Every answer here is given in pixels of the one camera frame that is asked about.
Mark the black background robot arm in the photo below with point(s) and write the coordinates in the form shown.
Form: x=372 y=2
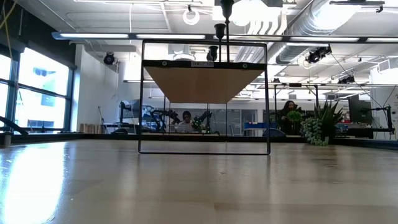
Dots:
x=169 y=114
x=203 y=116

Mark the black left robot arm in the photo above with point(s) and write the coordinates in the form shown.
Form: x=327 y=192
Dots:
x=15 y=126

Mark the person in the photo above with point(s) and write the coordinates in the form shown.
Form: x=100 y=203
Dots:
x=287 y=109
x=186 y=119

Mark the blue storage bin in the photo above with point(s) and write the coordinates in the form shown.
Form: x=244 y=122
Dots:
x=255 y=125

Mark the black equipment stand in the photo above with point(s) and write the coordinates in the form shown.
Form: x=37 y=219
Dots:
x=126 y=115

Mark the small green plant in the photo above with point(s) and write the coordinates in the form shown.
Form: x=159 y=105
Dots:
x=294 y=116

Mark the wooden pallet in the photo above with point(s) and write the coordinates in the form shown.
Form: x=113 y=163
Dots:
x=90 y=128

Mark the trailing green succulent plant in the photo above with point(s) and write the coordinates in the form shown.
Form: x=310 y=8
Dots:
x=312 y=132

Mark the long ceiling light bar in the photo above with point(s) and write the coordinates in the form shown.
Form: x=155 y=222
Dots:
x=93 y=35

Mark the spiky green potted plant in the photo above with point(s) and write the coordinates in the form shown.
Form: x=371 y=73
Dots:
x=329 y=119

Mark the black computer monitor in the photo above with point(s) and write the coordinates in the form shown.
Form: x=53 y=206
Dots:
x=359 y=110

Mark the wooden shelf black metal frame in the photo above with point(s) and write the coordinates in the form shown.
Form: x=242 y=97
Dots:
x=202 y=84

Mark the black ceiling camera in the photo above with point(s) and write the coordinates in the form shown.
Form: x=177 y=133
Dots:
x=315 y=56
x=346 y=80
x=109 y=58

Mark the silver ventilation duct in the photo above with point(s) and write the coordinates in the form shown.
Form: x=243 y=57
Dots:
x=292 y=51

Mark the black metal rig frame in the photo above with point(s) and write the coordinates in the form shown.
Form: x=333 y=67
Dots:
x=77 y=137

